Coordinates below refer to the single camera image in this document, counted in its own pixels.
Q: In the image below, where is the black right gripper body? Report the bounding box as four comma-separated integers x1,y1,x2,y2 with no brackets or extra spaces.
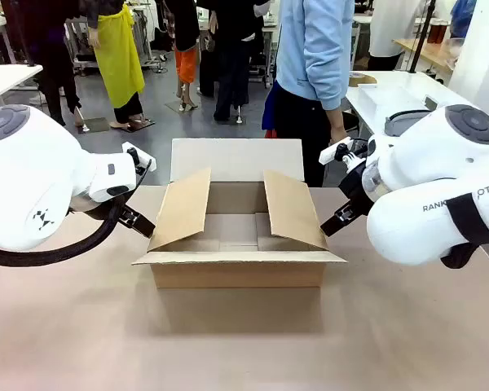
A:
337,156,378,217

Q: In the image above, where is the brown cardboard box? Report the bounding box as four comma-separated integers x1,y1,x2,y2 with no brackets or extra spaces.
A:
130,137,349,289

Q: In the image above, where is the person's left forearm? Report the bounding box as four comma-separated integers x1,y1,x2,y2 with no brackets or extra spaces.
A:
319,52,350,128

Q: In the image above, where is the clear plastic box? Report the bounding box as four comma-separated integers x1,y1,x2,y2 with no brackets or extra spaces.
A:
357,83,429,119

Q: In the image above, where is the person's left hand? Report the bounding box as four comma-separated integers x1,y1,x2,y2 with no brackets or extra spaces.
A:
328,125,348,147

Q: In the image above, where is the black chair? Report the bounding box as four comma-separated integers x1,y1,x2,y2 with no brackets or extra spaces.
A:
341,110,360,138

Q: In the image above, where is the brown tape roll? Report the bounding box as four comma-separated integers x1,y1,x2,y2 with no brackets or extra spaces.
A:
348,72,378,87

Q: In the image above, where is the white side table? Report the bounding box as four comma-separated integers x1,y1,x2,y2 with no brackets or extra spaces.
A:
345,71,480,139

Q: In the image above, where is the blue and red cloth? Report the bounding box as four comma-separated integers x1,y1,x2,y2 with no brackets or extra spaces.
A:
262,83,280,139

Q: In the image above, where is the person in light blue sweater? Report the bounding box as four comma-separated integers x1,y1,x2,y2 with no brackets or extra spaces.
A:
264,0,358,188

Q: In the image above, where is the wooden background table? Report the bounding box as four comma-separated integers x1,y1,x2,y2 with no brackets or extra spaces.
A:
393,37,464,74

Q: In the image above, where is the person in white shirt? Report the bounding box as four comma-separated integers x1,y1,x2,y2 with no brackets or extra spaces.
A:
366,0,416,72

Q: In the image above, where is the black stand pole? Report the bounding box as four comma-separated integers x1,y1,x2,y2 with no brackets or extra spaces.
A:
407,0,437,74

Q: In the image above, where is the mannequin with yellow apron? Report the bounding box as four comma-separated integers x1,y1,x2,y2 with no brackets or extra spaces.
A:
87,0,154,131

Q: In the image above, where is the mannequin with orange shorts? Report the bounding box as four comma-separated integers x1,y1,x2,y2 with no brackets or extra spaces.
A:
162,0,200,113

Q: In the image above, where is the mannequin in black clothes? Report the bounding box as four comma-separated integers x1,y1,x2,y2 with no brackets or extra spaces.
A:
197,0,270,123

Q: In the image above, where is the figure in dark purple clothes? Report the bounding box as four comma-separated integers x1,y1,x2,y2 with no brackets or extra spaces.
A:
2,0,86,128

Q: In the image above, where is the white table with metal legs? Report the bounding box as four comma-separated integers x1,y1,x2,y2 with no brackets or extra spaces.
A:
0,64,45,108

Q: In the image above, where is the person in blue top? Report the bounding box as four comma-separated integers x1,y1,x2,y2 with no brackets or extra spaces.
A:
450,0,478,40

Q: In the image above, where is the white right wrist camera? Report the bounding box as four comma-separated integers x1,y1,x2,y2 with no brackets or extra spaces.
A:
318,137,355,165

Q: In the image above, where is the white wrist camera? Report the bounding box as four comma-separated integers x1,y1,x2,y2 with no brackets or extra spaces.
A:
318,137,355,165
121,141,157,172

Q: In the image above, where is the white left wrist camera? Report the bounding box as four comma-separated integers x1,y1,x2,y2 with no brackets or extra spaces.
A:
121,141,157,172

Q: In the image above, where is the grey curved bracket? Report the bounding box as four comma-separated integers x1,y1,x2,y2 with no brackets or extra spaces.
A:
384,108,432,138

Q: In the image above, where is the black left arm cable sleeve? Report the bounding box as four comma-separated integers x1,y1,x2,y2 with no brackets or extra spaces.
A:
0,165,152,268

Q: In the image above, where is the dark mannequin base plate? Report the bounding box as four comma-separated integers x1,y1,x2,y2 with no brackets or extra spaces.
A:
126,117,156,131
165,99,199,113
77,116,110,133

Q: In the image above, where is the black strap on right arm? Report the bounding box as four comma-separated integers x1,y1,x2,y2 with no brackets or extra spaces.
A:
446,194,489,248

